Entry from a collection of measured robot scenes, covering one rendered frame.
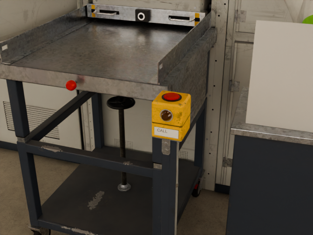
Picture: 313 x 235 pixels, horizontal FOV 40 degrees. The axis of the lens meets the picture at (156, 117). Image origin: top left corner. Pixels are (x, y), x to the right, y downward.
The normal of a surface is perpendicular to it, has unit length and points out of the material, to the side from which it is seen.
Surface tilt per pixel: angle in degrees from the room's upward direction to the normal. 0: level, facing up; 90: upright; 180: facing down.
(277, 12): 90
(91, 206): 0
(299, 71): 90
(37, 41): 90
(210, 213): 0
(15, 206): 0
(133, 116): 90
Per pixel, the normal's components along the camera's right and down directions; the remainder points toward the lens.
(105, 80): -0.33, 0.43
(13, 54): 0.94, 0.15
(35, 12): 0.82, 0.26
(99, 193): 0.00, -0.89
